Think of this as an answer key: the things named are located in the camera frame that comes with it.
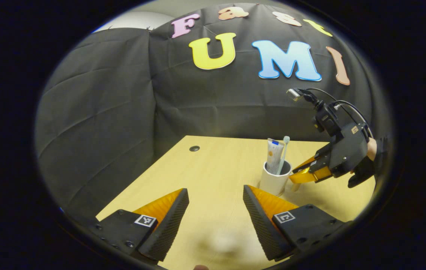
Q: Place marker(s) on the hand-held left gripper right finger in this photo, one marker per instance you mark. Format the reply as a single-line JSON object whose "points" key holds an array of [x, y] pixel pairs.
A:
{"points": [[259, 225]]}

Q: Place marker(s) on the wooden desktop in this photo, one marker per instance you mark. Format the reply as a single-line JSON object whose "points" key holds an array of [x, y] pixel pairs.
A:
{"points": [[216, 180]]}

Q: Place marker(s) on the white toothpaste tube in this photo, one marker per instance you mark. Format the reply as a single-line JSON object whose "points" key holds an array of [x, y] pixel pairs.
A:
{"points": [[274, 157]]}

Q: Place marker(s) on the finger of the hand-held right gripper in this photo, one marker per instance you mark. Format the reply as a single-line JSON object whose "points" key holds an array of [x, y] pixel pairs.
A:
{"points": [[319, 159], [310, 175]]}

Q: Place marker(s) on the black backdrop cloth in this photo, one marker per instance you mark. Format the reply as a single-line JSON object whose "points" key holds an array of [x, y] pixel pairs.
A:
{"points": [[122, 112]]}

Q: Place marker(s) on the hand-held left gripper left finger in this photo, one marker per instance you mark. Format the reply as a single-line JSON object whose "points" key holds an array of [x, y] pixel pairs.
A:
{"points": [[169, 225]]}

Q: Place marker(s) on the white toothbrush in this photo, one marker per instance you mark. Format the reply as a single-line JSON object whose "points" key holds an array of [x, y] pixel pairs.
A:
{"points": [[284, 153]]}

